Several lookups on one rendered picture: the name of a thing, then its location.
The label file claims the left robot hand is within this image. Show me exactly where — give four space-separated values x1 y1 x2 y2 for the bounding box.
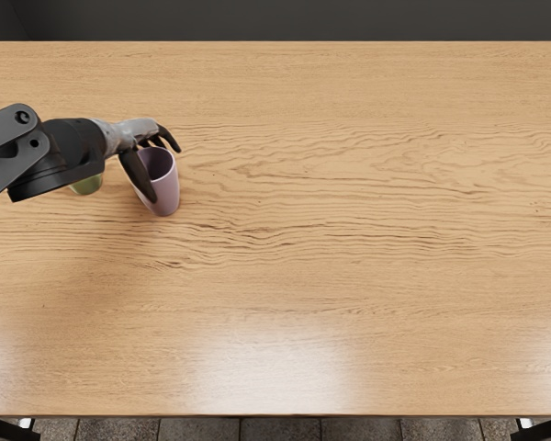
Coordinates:
91 117 183 205

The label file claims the lilac cup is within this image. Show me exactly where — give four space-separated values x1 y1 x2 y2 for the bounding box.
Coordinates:
132 146 182 218

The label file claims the green cup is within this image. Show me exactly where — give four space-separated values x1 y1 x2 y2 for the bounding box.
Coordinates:
68 171 105 197

